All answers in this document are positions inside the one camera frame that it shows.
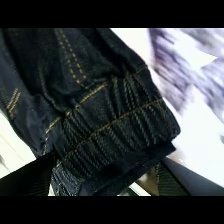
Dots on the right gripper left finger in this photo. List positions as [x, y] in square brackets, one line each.
[26, 181]

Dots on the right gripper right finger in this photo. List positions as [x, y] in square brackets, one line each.
[170, 181]

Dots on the dark blue jeans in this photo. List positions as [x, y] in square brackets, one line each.
[100, 110]

